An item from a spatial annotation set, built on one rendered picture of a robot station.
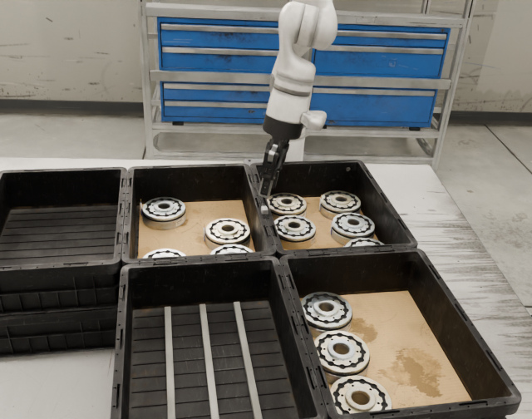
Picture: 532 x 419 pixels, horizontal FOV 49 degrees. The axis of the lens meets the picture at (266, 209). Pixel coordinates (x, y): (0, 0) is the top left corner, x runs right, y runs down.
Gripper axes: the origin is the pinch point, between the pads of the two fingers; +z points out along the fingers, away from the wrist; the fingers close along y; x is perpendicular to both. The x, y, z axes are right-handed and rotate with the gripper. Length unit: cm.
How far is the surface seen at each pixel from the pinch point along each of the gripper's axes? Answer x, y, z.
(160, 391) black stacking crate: -5.3, 33.1, 28.2
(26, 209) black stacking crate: -58, -10, 28
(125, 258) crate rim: -21.3, 15.1, 16.7
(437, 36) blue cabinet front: 41, -220, -25
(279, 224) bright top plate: 2.8, -16.4, 14.8
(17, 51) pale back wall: -212, -241, 48
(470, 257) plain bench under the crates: 53, -43, 19
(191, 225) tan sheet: -17.6, -15.0, 21.0
